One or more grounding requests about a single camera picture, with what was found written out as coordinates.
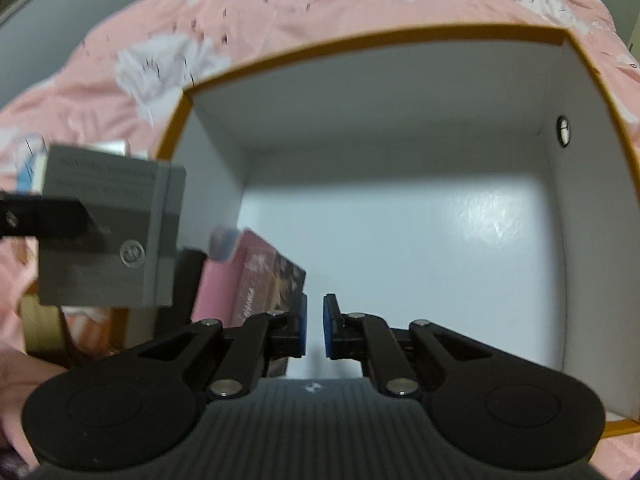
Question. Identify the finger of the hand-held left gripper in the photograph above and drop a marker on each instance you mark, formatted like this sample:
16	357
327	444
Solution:
45	217

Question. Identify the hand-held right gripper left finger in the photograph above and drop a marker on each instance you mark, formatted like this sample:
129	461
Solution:
303	327

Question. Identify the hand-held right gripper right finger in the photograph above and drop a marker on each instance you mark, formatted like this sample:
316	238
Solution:
327	327

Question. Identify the grey rectangular box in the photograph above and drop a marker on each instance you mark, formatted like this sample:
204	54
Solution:
120	195

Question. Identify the orange rimmed white cardboard box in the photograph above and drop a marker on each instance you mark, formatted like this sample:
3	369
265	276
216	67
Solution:
400	200

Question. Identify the light blue geometric print item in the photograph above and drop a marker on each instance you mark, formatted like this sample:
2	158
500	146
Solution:
31	165

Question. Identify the pink cloud print blanket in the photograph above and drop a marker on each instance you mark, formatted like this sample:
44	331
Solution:
300	0

